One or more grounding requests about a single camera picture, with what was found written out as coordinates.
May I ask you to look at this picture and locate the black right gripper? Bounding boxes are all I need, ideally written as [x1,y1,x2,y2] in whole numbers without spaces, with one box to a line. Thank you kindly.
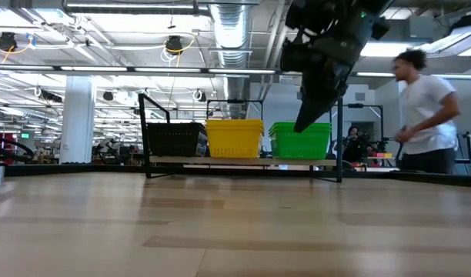
[292,30,362,134]

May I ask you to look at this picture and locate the person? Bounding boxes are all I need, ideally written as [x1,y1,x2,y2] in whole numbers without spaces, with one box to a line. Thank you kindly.
[342,125,371,163]
[391,48,463,175]

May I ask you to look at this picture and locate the black background stand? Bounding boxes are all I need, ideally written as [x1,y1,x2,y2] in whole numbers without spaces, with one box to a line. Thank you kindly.
[456,130,471,167]

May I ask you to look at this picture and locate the long ceiling light bar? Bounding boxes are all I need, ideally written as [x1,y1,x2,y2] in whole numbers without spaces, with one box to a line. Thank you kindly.
[0,64,277,76]

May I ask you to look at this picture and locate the white square pillar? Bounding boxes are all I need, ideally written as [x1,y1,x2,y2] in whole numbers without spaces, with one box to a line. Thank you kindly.
[59,75,97,165]

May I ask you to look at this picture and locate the black background rig frame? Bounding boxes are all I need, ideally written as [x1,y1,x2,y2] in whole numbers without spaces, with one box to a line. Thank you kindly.
[329,102,386,155]

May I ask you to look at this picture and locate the wooden shelf with black frame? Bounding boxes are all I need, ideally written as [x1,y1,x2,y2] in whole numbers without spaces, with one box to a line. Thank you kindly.
[138,93,343,184]

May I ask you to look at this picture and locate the silver ribbed ventilation duct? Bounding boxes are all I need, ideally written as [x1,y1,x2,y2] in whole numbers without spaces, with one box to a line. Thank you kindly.
[209,3,252,120]

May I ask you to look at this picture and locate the black hanging cable reel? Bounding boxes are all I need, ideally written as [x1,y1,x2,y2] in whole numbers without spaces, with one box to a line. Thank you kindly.
[165,35,185,55]
[0,32,18,53]

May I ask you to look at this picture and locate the black aluminium table frame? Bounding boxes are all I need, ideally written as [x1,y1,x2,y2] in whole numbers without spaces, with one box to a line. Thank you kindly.
[0,163,471,189]

